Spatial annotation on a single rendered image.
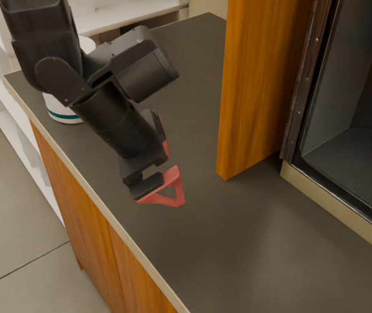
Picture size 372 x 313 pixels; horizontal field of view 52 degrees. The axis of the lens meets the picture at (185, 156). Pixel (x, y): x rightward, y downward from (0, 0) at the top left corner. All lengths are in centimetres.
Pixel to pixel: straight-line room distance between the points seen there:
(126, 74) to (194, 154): 37
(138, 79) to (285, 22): 27
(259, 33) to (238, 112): 13
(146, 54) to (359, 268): 44
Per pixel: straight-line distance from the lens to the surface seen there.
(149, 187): 48
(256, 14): 57
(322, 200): 70
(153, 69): 43
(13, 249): 192
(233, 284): 60
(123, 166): 50
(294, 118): 65
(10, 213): 207
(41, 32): 40
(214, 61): 109
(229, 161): 69
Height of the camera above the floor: 145
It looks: 42 degrees down
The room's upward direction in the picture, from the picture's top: straight up
